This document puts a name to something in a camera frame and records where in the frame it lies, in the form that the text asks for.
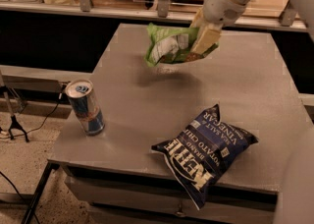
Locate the blue kettle chip bag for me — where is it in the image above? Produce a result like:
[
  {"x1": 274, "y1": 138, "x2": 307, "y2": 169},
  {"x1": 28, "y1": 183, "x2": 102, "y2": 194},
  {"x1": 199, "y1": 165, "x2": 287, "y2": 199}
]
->
[{"x1": 151, "y1": 104, "x2": 258, "y2": 209}]

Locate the grey cabinet drawer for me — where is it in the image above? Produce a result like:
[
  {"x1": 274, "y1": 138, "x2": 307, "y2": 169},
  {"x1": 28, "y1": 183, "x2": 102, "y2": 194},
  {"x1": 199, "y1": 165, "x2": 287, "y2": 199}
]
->
[{"x1": 65, "y1": 176, "x2": 275, "y2": 224}]

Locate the blue silver energy drink can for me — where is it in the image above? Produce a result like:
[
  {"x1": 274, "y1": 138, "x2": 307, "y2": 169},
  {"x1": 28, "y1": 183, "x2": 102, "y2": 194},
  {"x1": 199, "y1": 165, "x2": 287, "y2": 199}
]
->
[{"x1": 65, "y1": 80, "x2": 105, "y2": 136}]

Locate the black floor cable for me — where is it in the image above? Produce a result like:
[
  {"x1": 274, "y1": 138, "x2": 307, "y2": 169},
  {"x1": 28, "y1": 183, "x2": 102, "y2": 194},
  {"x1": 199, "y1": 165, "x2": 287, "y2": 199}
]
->
[{"x1": 0, "y1": 84, "x2": 67, "y2": 140}]

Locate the black tripod stand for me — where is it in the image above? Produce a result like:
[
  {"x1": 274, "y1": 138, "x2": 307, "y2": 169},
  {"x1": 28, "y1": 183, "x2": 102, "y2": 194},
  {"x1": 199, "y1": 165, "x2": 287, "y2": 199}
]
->
[{"x1": 0, "y1": 72, "x2": 29, "y2": 142}]

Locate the green rice chip bag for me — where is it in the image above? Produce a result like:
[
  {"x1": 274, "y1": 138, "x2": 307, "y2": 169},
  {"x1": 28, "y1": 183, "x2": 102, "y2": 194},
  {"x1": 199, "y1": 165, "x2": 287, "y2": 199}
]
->
[{"x1": 145, "y1": 24, "x2": 219, "y2": 67}]

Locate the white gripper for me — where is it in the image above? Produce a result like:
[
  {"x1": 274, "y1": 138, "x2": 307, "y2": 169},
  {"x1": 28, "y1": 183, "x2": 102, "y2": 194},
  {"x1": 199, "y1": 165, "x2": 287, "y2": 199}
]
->
[{"x1": 190, "y1": 0, "x2": 246, "y2": 54}]

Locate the grey metal bracket right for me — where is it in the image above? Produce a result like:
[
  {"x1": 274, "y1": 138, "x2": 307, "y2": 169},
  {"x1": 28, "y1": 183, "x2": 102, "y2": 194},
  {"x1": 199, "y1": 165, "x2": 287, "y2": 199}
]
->
[{"x1": 279, "y1": 2, "x2": 297, "y2": 27}]

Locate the black table leg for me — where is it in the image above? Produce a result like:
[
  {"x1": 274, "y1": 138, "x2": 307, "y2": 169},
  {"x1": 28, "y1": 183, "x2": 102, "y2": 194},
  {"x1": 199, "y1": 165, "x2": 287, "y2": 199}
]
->
[{"x1": 21, "y1": 162, "x2": 59, "y2": 224}]

